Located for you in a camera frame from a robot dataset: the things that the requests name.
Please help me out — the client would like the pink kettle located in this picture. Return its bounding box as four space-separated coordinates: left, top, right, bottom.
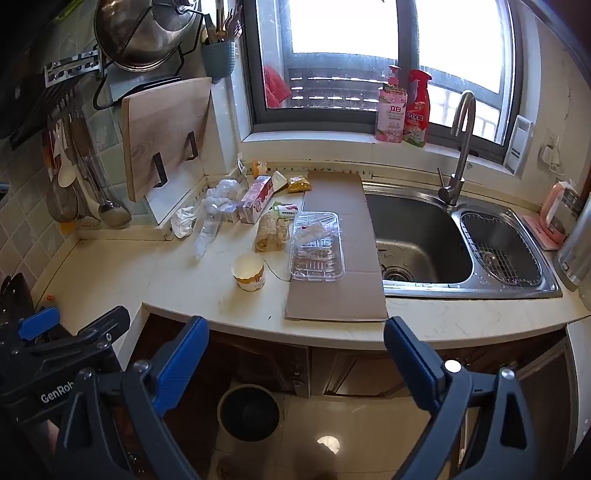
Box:
539 179 587 245

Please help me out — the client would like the white wall socket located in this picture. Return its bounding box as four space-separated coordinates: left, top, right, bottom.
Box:
540 134 561 166

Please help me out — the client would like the pink soap bottle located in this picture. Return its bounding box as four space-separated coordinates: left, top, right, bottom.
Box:
375 65 409 144

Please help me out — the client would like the wooden cutting board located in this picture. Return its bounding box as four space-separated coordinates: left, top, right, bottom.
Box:
121 77 213 202

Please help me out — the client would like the hanging steel wok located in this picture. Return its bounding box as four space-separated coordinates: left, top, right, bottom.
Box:
93 0 204 73

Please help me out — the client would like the tan bread bag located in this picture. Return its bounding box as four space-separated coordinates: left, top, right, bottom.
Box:
255 215 291 254

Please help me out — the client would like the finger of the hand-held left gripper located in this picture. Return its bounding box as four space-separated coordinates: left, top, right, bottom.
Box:
17 306 62 342
76 305 131 355

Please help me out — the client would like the white cabinet panel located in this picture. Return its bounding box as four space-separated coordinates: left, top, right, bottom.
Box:
566 318 591 462

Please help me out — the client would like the pink box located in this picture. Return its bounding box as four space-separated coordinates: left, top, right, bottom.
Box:
238 175 274 224

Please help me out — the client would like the red cloth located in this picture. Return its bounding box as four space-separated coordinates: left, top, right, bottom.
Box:
263 65 293 110

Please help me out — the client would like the wire drain basket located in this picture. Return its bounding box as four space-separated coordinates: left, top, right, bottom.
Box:
462 211 542 283

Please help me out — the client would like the white tissue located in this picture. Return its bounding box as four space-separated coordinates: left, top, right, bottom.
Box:
171 206 197 238

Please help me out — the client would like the white spoon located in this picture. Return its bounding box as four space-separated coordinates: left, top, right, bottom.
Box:
54 122 78 188

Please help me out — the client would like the steel skimmer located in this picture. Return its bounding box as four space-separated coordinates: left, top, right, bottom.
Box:
46 175 80 223

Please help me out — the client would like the white paper cup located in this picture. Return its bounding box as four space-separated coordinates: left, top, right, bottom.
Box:
231 254 266 292

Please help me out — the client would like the brown cardboard sheet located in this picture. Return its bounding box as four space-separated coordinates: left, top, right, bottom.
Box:
284 172 389 322

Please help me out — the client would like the black round trash can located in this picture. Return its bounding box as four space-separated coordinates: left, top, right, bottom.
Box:
217 384 281 441

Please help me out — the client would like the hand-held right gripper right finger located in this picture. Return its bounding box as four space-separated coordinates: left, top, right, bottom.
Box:
383 316 539 480

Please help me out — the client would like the steel ladle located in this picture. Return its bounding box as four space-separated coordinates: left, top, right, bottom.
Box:
78 115 133 228

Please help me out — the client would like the white plastic slicer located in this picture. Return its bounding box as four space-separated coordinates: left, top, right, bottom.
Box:
502 115 535 175

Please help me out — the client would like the trash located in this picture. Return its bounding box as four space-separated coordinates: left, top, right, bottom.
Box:
288 211 346 282

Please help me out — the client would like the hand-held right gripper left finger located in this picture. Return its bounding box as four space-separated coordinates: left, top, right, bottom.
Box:
54 316 211 480

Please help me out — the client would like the clear plastic bottle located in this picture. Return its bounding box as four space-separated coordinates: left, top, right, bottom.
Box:
193 198 221 260

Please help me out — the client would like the grey utensil holder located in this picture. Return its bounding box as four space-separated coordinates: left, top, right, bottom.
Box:
202 41 237 84

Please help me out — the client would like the clear plastic bag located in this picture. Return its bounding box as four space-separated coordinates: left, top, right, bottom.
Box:
204 179 250 213

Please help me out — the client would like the black range hood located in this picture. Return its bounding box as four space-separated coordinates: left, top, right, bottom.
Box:
0 0 102 139

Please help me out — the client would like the bundle of cutlery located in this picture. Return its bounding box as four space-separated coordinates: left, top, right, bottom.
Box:
203 0 244 47

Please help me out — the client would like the steel faucet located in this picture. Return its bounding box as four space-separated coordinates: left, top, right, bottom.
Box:
438 90 477 207

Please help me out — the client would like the red spray bottle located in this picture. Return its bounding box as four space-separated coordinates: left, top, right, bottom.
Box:
403 69 433 147

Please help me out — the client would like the chrome hook rail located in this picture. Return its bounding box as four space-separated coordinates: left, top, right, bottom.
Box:
44 51 103 88

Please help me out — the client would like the stainless steel sink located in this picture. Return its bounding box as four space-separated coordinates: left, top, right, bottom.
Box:
362 181 563 298

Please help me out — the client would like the dark window frame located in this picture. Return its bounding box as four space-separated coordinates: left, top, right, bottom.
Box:
240 0 525 163

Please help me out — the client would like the stainless steel thermos pot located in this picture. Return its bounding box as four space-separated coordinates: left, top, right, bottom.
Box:
554 191 591 292

